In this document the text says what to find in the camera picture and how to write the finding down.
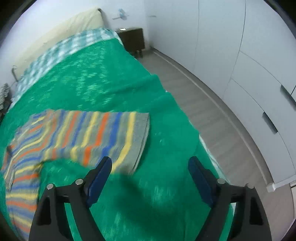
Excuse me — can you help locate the striped knitted sweater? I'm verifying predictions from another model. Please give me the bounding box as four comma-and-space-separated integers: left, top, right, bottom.
1, 109, 150, 240

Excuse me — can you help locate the green floral bedspread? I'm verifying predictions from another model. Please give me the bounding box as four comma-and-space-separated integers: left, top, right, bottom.
1, 39, 215, 240

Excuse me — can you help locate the grey knitted blanket pile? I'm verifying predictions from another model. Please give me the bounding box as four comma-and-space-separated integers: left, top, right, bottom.
0, 83, 12, 112

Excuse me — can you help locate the white wardrobe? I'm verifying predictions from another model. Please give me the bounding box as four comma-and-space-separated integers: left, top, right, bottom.
144, 1, 295, 192

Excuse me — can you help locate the green white checkered sheet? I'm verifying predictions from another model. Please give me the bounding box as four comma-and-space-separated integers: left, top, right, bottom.
12, 28, 122, 106

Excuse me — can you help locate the dark wooden nightstand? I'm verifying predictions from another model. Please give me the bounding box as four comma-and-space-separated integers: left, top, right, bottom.
116, 28, 145, 58

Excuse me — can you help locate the cream padded headboard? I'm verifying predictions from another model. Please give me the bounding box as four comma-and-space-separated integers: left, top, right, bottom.
11, 8, 104, 80

